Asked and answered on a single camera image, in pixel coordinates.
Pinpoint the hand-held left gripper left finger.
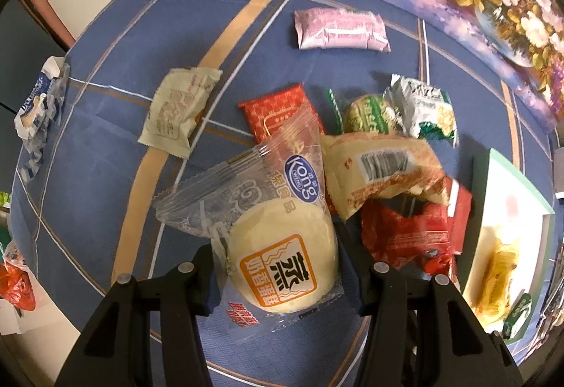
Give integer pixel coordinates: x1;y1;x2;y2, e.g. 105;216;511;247
54;243;221;387

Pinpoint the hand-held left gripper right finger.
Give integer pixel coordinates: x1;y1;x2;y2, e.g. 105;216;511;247
337;222;525;387

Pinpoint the clear packet with yellow cake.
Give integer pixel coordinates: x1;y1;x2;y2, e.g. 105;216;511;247
152;100;347;346

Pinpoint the green round cookie packet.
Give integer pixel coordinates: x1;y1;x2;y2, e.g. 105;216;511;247
325;88;406;136

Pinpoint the white box with green rim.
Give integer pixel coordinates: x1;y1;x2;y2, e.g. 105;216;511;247
460;148;557;341

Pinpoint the red crumpled snack packet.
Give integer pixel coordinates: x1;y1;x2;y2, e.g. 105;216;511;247
360;193;459;282

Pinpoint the yellow snack packet with barcode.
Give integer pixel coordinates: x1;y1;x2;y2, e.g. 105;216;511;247
319;132;450;222

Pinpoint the red glossy snack packet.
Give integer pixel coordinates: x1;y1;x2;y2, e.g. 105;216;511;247
436;176;473;255

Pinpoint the yellow crinkled snack packet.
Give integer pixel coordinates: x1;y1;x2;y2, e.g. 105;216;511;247
476;237;523;323

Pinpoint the small green snack packet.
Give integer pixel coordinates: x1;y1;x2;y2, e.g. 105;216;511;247
502;294;533;341

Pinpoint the beige snack packet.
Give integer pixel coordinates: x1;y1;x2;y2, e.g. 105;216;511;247
138;67;223;159

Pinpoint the white and green snack packet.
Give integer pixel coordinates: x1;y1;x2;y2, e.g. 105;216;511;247
382;74;460;149

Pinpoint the orange foil packet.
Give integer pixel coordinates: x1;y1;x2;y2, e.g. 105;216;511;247
0;241;37;312

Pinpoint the orange-red snack packet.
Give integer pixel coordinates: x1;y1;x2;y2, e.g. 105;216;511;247
238;83;327;145

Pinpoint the blue and white crumpled wrapper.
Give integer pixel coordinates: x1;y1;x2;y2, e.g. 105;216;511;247
14;56;71;185

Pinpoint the pink snack packet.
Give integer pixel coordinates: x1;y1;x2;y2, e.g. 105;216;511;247
293;8;392;54

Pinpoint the blue plaid tablecloth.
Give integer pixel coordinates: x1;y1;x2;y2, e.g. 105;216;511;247
9;0;556;387

